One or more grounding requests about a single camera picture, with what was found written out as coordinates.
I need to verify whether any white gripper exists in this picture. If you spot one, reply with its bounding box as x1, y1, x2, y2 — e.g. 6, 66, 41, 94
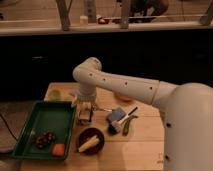
72, 94, 96, 125

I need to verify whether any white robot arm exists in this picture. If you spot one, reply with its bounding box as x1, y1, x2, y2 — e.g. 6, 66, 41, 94
73, 57, 213, 171

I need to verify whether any dark brown bowl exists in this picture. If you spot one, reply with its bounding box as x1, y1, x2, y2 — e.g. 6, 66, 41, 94
76, 128, 105, 155

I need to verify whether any green plastic tray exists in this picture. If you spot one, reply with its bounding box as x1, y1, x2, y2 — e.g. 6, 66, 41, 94
12, 101, 76, 160

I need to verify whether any black white brush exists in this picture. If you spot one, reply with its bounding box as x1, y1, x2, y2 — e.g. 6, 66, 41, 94
108, 107, 137, 135

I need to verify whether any green yellow toy fruit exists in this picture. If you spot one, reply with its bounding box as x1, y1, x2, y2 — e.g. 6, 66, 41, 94
48, 90, 61, 101

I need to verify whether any green pea pod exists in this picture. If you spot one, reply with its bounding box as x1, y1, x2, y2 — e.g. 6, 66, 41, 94
122, 115, 138, 136

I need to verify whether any orange red toy fruit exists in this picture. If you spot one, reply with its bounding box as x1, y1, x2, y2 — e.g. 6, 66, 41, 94
52, 144, 65, 156

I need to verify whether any dark grapes bunch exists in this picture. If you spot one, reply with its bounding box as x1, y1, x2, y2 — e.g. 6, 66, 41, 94
35, 132, 56, 149

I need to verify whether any black cable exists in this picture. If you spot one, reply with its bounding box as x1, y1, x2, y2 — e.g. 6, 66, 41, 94
0, 113, 18, 142

